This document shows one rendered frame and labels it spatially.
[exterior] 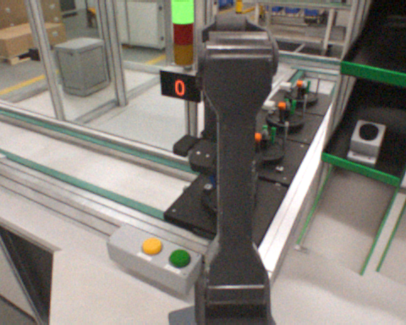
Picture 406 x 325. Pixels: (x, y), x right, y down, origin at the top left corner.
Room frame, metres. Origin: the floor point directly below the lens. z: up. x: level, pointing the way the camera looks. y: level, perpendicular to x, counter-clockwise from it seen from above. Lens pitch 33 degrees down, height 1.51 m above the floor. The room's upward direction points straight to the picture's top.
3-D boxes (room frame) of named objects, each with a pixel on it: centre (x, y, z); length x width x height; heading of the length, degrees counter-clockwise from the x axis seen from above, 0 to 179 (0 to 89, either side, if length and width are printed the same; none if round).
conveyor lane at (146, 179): (0.81, 0.19, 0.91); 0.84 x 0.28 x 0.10; 62
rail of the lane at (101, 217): (0.65, 0.25, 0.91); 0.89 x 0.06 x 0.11; 62
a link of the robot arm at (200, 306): (0.24, -0.03, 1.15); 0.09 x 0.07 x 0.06; 91
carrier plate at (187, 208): (0.65, -0.06, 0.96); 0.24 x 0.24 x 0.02; 62
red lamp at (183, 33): (0.85, 0.05, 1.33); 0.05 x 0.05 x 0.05
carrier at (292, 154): (0.88, -0.18, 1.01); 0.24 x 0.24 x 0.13; 62
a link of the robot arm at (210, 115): (0.59, -0.03, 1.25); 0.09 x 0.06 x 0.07; 1
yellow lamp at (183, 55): (0.85, 0.05, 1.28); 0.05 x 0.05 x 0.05
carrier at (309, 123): (1.10, -0.30, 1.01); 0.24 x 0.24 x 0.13; 62
